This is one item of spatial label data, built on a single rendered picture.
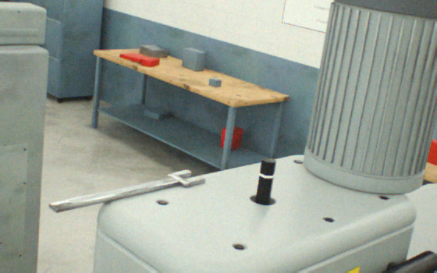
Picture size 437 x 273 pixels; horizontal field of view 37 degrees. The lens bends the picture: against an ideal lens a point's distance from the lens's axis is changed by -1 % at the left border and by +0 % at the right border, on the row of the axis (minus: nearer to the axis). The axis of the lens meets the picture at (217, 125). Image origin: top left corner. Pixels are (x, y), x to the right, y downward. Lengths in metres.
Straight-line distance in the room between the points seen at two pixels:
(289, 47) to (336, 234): 5.47
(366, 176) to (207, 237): 0.33
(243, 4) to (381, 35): 5.75
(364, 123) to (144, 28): 6.96
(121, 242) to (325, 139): 0.38
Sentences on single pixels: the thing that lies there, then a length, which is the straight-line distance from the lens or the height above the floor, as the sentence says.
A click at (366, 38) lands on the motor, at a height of 2.12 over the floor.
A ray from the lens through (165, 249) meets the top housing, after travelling 0.77.
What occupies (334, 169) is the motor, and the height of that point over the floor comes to 1.91.
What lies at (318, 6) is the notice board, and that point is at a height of 1.75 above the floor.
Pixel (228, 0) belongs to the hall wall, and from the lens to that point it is 6.87.
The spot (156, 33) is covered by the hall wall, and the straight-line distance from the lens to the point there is 7.72.
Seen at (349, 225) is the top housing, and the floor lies 1.89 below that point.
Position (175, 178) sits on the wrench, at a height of 1.90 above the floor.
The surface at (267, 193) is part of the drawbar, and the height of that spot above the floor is 1.90.
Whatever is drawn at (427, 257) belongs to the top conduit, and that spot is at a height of 1.81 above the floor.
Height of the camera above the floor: 2.24
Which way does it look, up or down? 16 degrees down
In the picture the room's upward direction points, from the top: 8 degrees clockwise
